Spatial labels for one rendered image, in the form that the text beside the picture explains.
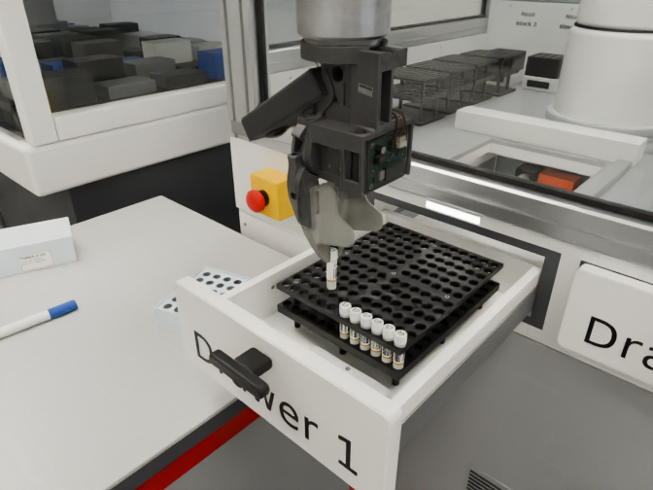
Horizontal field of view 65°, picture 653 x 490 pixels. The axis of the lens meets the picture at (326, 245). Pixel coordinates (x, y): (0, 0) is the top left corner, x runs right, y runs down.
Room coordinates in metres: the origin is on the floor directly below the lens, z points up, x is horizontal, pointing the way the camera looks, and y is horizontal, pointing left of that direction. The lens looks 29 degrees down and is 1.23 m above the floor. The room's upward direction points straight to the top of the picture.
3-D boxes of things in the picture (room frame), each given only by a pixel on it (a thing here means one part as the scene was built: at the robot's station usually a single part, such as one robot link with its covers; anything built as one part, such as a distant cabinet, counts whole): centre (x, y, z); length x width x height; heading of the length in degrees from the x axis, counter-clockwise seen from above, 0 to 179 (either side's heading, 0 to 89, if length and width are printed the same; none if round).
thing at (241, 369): (0.36, 0.07, 0.91); 0.07 x 0.04 x 0.01; 48
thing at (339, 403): (0.38, 0.05, 0.87); 0.29 x 0.02 x 0.11; 48
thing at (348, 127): (0.44, -0.02, 1.11); 0.09 x 0.08 x 0.12; 48
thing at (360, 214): (0.46, -0.03, 1.01); 0.06 x 0.03 x 0.09; 48
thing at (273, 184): (0.83, 0.09, 0.88); 0.07 x 0.05 x 0.07; 48
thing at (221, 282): (0.64, 0.18, 0.78); 0.12 x 0.08 x 0.04; 156
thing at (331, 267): (0.46, -0.01, 0.95); 0.01 x 0.01 x 0.05
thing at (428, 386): (0.54, -0.09, 0.86); 0.40 x 0.26 x 0.06; 138
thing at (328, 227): (0.43, -0.01, 1.01); 0.06 x 0.03 x 0.09; 48
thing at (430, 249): (0.53, -0.08, 0.87); 0.22 x 0.18 x 0.06; 138
